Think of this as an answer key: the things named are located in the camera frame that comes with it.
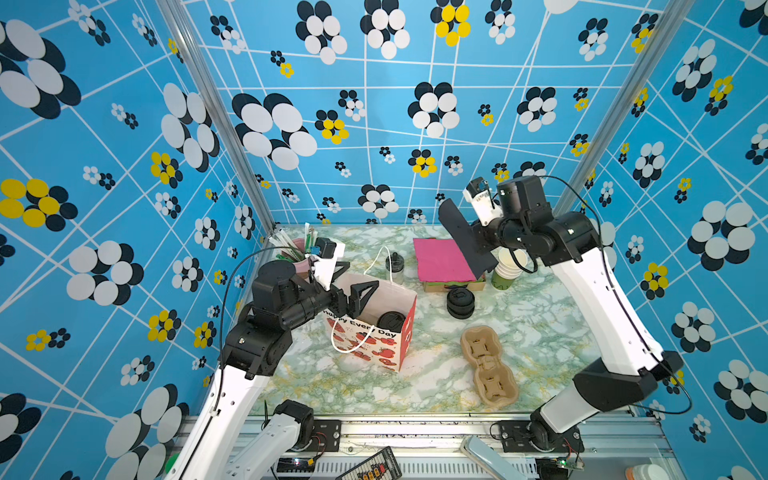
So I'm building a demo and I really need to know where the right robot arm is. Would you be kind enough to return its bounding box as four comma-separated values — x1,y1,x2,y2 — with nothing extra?
464,176,683,450

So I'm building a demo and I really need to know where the orange capped white container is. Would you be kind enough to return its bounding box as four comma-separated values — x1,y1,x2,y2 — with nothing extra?
625,464,670,480

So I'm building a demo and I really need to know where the black plastic cup lid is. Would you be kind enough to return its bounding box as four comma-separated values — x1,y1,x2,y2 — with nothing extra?
377,311,407,333

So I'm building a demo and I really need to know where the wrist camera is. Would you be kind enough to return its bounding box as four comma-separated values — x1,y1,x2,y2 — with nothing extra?
309,237,346,291
463,177,503,226

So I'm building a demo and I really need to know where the grey white handheld device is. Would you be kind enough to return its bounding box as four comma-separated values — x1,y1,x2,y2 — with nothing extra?
459,436,527,480

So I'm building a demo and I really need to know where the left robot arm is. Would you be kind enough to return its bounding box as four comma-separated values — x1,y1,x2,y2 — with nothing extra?
167,260,380,479

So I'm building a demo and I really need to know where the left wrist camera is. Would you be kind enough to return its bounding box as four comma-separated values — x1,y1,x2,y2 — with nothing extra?
309,237,346,291

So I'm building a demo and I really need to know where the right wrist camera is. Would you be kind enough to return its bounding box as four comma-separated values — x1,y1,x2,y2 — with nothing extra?
463,177,503,226

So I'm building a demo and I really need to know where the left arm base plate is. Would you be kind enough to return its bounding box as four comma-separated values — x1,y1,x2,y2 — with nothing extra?
291,419,342,453

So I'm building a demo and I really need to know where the bundle of wrapped straws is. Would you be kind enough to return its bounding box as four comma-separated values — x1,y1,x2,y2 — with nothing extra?
267,223,317,263

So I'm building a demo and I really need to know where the red white paper gift bag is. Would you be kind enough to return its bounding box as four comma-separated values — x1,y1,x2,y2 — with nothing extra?
320,247,417,372

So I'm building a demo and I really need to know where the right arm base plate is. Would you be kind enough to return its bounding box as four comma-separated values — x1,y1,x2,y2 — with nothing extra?
489,420,585,455

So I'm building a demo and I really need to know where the black top napkin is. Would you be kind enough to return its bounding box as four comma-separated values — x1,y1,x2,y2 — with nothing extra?
438,199,498,277

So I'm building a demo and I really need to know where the stack of coloured napkins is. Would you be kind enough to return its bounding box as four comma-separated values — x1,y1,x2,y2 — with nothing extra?
413,238,479,283

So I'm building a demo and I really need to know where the glass sugar shaker black lid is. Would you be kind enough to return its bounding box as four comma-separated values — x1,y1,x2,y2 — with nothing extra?
386,252,405,284

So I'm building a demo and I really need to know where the pink straw holder cup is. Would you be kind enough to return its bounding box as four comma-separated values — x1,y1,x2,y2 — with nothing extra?
293,257,311,278

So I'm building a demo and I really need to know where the stack of paper cups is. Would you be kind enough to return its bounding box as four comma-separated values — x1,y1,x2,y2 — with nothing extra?
491,247,529,290

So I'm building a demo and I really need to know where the brown cardboard cup carrier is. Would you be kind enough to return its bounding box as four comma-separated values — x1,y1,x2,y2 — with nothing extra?
460,326,520,409

